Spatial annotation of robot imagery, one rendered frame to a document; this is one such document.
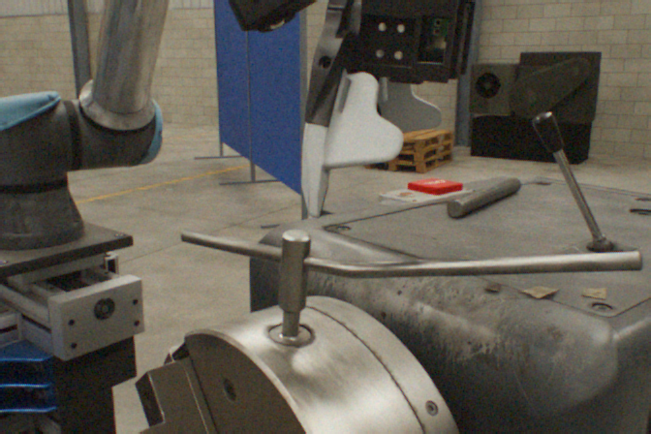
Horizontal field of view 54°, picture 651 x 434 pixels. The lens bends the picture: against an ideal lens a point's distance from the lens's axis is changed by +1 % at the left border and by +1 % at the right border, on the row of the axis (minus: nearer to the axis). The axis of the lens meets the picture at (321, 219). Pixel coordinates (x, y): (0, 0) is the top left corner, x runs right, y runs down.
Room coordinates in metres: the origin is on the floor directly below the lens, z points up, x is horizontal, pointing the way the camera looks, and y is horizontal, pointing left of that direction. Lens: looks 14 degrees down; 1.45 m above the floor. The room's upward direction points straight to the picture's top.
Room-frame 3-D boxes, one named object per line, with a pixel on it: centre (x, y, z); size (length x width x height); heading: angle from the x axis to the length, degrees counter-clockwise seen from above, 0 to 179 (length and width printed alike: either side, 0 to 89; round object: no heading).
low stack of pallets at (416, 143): (8.73, -1.21, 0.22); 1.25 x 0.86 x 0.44; 150
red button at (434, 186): (0.95, -0.17, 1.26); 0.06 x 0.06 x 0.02; 40
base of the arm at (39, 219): (1.02, 0.47, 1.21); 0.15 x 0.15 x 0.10
